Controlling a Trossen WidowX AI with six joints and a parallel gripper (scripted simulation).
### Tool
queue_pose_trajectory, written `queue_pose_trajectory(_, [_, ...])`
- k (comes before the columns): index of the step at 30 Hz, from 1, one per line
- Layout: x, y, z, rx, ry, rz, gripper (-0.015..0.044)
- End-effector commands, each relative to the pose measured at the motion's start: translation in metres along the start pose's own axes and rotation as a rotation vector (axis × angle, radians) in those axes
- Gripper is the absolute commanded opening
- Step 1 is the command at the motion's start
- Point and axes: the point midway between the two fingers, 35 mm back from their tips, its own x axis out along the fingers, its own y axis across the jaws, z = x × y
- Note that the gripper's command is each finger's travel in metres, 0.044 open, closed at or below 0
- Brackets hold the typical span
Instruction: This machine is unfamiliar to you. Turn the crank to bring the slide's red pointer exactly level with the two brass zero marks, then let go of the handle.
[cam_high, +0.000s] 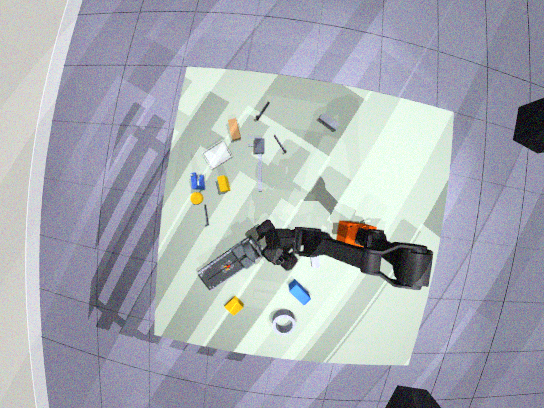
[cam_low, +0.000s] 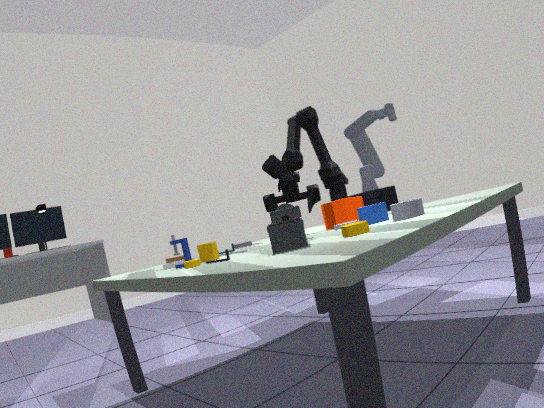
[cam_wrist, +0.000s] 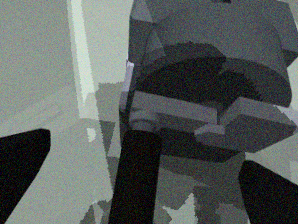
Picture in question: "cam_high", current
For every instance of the blue block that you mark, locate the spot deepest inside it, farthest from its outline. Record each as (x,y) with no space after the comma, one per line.
(299,292)

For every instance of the yellow short cylinder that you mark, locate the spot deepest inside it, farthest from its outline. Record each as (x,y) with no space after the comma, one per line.
(197,198)

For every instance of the yellow block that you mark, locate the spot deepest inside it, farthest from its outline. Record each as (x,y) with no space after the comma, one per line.
(234,305)
(223,183)

